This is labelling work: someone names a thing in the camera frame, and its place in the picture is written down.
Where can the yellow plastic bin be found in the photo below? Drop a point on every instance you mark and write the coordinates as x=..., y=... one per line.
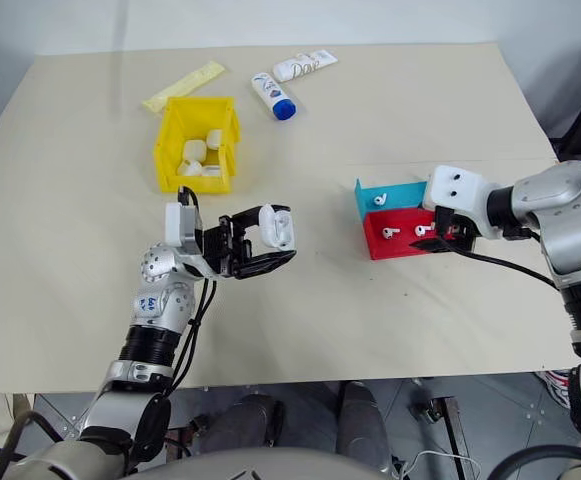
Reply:
x=170, y=167

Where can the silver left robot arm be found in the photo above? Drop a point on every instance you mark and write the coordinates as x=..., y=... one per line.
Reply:
x=155, y=305

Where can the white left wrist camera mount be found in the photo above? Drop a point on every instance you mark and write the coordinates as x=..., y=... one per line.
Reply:
x=176, y=225

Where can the white bottle with blue cap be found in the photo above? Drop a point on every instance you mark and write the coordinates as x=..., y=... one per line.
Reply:
x=269, y=91

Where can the white Dove tube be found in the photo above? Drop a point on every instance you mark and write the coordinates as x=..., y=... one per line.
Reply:
x=304, y=66

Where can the yellow sachet packet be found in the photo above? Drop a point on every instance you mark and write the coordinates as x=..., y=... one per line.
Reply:
x=190, y=83

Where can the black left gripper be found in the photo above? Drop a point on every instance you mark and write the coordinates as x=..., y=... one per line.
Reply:
x=220, y=247

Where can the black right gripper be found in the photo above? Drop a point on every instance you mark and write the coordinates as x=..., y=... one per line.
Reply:
x=464, y=232

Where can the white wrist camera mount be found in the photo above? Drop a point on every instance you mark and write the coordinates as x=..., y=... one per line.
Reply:
x=176, y=225
x=457, y=187

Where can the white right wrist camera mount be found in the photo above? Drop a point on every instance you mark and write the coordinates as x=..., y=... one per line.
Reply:
x=457, y=187

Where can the teal plastic tray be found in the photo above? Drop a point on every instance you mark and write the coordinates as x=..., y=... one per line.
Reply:
x=400, y=195

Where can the dark rounded shape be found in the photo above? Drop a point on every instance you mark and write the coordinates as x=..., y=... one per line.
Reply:
x=362, y=425
x=242, y=422

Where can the red plastic tray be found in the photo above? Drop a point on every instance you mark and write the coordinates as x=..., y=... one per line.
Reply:
x=395, y=248

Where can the white earbud case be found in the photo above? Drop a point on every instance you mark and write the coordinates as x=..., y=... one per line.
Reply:
x=276, y=231
x=189, y=167
x=193, y=149
x=214, y=138

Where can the grey robot torso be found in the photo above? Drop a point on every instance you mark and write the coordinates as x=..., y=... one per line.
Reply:
x=270, y=465

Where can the black metal bar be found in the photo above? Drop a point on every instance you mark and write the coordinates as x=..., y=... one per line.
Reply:
x=457, y=435

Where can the white earbud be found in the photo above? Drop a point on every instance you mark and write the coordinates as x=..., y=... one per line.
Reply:
x=389, y=233
x=380, y=200
x=422, y=230

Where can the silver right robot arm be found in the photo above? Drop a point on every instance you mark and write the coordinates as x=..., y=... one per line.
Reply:
x=565, y=210

